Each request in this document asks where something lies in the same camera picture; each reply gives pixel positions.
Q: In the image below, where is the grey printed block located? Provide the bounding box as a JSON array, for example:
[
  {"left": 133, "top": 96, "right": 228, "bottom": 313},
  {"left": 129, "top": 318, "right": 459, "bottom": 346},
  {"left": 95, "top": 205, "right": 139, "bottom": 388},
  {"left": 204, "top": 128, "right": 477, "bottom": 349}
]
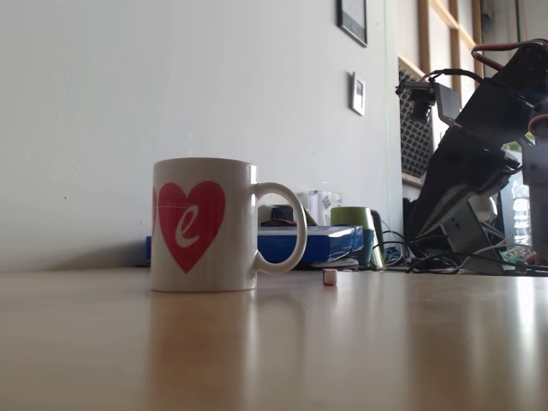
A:
[{"left": 440, "top": 200, "right": 507, "bottom": 276}]

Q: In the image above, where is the grey acoustic foam panel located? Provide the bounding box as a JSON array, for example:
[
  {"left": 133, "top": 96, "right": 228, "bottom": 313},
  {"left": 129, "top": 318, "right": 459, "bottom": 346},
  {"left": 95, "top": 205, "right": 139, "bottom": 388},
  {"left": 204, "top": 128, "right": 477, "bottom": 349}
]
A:
[{"left": 397, "top": 68, "right": 438, "bottom": 181}]

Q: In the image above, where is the clear plastic bottle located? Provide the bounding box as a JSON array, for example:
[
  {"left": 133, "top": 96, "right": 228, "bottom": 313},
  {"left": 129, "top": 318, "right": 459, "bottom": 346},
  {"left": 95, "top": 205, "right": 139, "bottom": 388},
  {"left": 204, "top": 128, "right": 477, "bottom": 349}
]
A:
[{"left": 511, "top": 194, "right": 532, "bottom": 249}]

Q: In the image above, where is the green mug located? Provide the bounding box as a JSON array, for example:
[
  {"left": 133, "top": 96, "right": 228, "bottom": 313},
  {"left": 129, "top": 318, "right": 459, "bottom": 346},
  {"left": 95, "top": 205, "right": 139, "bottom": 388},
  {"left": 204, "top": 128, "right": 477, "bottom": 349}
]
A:
[{"left": 330, "top": 206, "right": 386, "bottom": 267}]

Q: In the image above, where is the clear plastic container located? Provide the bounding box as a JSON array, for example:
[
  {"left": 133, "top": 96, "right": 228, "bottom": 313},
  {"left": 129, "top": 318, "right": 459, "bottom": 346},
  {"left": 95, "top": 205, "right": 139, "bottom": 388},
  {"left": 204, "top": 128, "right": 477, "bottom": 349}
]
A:
[{"left": 297, "top": 190, "right": 343, "bottom": 227}]

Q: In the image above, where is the blue flat box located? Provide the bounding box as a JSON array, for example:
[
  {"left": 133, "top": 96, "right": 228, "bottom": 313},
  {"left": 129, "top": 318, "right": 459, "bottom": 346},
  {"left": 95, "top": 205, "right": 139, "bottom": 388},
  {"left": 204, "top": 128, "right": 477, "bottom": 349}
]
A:
[{"left": 145, "top": 225, "right": 365, "bottom": 263}]

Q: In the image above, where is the small black device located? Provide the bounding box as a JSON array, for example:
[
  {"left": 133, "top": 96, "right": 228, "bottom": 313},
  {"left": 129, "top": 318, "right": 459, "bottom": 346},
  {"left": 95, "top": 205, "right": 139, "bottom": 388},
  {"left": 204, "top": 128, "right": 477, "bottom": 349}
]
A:
[{"left": 260, "top": 205, "right": 296, "bottom": 228}]

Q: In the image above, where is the white mug red heart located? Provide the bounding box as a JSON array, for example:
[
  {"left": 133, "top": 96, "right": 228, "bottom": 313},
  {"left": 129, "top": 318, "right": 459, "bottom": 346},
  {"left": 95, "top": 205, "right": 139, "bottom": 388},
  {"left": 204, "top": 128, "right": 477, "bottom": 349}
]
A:
[{"left": 150, "top": 158, "right": 308, "bottom": 294}]

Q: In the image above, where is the grey camera box black lens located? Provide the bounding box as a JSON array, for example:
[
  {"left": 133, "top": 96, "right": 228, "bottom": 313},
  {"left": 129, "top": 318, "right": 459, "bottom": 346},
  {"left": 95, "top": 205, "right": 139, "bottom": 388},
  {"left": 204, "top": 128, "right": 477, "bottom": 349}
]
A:
[{"left": 396, "top": 79, "right": 462, "bottom": 125}]

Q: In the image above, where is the red and black servo cable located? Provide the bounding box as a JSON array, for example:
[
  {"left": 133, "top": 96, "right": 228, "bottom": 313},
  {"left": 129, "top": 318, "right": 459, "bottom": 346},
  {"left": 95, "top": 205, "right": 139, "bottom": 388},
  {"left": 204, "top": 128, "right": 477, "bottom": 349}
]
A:
[{"left": 470, "top": 39, "right": 548, "bottom": 72}]

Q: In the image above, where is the black cable bundle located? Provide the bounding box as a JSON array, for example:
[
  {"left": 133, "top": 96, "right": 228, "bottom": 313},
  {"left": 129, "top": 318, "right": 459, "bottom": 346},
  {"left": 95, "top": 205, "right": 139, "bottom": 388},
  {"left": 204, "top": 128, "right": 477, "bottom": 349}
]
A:
[{"left": 380, "top": 230, "right": 468, "bottom": 275}]

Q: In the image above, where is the wooden shelf frame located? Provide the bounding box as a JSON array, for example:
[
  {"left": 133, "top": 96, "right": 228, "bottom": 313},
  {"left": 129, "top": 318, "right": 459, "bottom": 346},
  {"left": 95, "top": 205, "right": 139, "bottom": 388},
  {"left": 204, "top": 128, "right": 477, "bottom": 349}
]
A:
[{"left": 396, "top": 0, "right": 485, "bottom": 189}]

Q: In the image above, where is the small white wall frame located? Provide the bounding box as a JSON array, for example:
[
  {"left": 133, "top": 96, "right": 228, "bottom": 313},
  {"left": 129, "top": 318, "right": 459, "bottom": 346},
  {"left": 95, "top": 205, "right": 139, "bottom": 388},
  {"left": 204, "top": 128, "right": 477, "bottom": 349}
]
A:
[{"left": 350, "top": 71, "right": 367, "bottom": 116}]

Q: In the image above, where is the black picture frame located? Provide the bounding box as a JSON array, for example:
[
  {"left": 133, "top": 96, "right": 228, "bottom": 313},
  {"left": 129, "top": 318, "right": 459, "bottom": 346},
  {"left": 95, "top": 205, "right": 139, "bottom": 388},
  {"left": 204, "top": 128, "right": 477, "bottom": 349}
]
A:
[{"left": 336, "top": 0, "right": 369, "bottom": 48}]

